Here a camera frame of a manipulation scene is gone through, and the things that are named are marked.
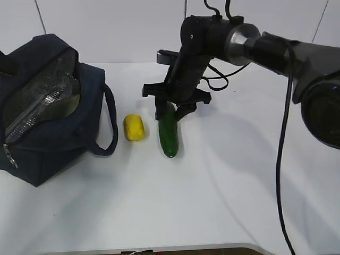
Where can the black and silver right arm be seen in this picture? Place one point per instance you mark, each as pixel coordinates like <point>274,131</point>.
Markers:
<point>314,70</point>

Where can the glass container with green lid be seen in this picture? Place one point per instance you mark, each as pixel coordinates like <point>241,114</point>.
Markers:
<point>68,105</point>

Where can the green cucumber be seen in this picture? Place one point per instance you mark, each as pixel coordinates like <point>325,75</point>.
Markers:
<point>168,133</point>

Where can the yellow lemon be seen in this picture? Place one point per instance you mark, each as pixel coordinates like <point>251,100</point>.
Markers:
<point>134,129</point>

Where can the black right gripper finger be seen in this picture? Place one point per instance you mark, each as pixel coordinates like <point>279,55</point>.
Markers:
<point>184,110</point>
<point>161,107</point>

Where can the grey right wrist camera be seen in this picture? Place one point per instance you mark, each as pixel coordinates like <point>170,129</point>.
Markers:
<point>166,57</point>

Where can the dark navy insulated lunch bag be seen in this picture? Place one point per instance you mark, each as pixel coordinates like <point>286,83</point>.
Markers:
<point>36,142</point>

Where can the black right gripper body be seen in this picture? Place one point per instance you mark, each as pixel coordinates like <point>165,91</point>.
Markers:
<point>182,79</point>

